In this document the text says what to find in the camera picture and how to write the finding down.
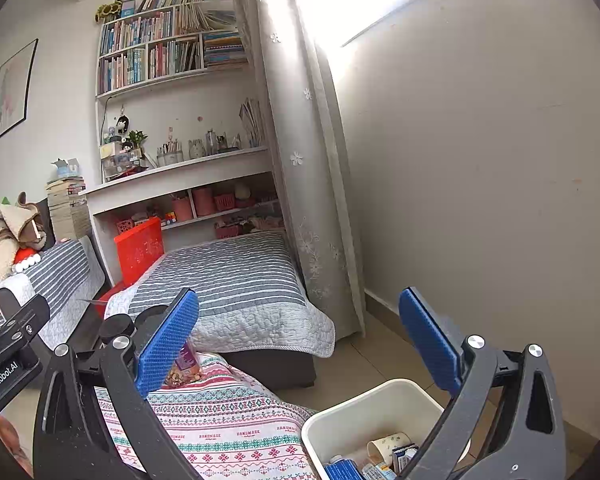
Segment clear jar purple label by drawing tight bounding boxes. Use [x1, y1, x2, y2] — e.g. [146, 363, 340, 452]
[135, 305, 202, 389]

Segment grey striped quilt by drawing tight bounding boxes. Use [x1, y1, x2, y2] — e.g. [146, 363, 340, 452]
[104, 230, 336, 358]

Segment white plastic trash bin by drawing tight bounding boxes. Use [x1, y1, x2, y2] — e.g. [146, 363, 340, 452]
[301, 379, 473, 480]

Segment red plastic container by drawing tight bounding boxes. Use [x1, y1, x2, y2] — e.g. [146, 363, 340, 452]
[114, 217, 166, 286]

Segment paper cup with green print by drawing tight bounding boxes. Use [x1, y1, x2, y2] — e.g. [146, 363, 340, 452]
[367, 431, 414, 466]

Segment clear jar blue label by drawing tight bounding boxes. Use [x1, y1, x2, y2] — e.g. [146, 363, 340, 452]
[97, 314, 137, 348]

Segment row of books middle height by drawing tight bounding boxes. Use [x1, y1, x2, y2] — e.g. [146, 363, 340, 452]
[100, 2, 238, 54]

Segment upright magazines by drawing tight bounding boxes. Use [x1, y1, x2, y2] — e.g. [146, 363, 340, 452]
[239, 97, 267, 149]

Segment red green patterned tablecloth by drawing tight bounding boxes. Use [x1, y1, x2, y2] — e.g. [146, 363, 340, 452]
[92, 352, 318, 480]

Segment sunflower decoration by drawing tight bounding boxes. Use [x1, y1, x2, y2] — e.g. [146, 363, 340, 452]
[96, 1, 124, 24]

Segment person's left hand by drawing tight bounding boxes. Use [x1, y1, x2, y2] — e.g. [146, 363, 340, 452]
[0, 416, 34, 477]

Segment clear desk organizer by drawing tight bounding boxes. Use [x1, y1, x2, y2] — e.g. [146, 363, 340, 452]
[100, 142, 149, 184]

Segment white blue carton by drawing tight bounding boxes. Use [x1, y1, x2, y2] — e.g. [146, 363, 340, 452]
[391, 444, 420, 473]

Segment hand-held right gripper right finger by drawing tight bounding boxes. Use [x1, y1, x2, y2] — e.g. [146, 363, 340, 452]
[395, 286, 566, 480]

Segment white bookshelf headboard unit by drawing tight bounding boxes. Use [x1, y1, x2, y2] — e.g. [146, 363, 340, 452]
[80, 0, 287, 286]

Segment light blue tissue box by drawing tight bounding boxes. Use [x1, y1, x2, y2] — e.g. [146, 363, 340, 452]
[51, 157, 80, 181]

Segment grey striped sofa cover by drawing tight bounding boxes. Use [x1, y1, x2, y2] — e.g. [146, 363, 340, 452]
[0, 236, 106, 351]

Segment beige plush blanket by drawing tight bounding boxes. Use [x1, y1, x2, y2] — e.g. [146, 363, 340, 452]
[0, 191, 48, 282]

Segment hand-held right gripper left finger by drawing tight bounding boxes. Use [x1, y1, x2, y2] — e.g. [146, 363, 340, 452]
[32, 286, 203, 480]

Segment row of books with flat stack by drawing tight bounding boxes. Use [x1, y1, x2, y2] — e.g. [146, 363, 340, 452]
[99, 32, 249, 95]

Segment dark grey sofa chaise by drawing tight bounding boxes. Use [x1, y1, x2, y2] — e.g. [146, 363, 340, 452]
[215, 345, 317, 391]

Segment white pen cup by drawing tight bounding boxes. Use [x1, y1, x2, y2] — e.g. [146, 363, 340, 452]
[156, 142, 184, 167]

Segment black framed wall picture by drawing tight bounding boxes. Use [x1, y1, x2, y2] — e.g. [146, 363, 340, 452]
[0, 38, 39, 145]

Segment dark blue medicine box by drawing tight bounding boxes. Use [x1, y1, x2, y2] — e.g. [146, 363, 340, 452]
[324, 460, 366, 480]

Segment red hat white pompoms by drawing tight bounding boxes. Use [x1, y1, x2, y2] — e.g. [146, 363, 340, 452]
[11, 247, 44, 274]

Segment white floral curtain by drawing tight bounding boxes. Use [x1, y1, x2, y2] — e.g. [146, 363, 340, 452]
[227, 0, 367, 338]

